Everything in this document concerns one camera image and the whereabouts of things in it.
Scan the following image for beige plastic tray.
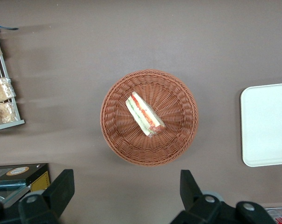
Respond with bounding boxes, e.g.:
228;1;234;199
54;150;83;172
240;82;282;168

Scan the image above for tray with packaged pastries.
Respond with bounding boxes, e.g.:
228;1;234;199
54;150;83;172
0;24;26;133

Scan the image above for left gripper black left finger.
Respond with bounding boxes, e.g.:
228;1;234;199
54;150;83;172
18;169;75;224

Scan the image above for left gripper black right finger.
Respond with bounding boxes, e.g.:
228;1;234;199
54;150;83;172
170;169;234;224

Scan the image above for triangle sandwich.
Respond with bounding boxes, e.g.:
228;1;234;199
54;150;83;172
124;91;166;138

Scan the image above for wrapped bread packets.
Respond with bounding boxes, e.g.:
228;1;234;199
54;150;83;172
0;102;19;127

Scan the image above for brown wicker basket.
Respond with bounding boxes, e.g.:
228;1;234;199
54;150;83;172
100;69;199;167

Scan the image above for blue tape strip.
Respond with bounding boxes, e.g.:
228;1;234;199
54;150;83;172
0;24;19;31

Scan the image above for black glass food warmer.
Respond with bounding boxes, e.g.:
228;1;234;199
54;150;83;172
0;162;51;210

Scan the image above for clear acrylic bottle rack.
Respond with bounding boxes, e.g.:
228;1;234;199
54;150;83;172
263;206;282;224

